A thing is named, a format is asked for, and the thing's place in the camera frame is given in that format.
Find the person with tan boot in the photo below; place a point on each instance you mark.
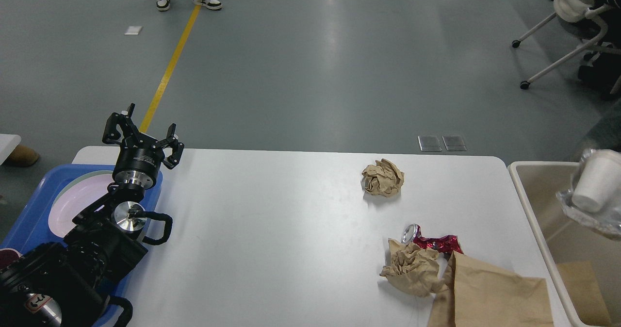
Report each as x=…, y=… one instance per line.
x=22, y=156

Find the red foil wrapper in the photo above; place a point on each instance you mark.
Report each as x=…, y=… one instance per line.
x=446, y=244

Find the metal floor plate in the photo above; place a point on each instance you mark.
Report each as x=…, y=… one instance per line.
x=454, y=143
x=429, y=143

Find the brown paper sheet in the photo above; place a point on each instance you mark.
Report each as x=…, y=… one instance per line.
x=479, y=294

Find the white paper cups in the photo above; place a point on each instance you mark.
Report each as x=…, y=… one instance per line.
x=599, y=180

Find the person in dark clothes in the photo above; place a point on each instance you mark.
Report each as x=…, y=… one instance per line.
x=605, y=70

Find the brown paper bag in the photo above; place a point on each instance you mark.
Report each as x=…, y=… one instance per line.
x=583, y=289

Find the left metal floor plate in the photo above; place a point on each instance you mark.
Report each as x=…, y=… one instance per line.
x=429, y=143

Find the pink plate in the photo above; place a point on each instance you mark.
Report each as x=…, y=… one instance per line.
x=61, y=223

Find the crumpled brown paper ball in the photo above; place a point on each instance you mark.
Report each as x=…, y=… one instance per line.
x=384, y=178

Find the white side table corner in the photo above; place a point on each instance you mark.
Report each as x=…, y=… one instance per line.
x=8, y=143

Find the beige plastic bin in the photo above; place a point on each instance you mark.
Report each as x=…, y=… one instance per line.
x=562, y=240

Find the office chair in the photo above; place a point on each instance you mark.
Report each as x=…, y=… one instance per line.
x=596, y=23

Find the blue plastic tray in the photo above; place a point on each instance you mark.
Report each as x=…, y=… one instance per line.
x=31, y=228

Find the right metal floor plate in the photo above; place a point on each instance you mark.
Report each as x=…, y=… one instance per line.
x=454, y=143

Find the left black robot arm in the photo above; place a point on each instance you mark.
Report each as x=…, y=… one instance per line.
x=68, y=284

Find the pink mug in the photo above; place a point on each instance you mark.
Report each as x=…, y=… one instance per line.
x=8, y=256

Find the aluminium foil tray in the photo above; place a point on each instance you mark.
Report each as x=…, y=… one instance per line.
x=606, y=222

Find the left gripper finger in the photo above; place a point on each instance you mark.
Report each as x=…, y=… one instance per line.
x=168, y=151
x=120, y=129

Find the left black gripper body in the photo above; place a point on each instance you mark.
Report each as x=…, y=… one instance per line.
x=138, y=166

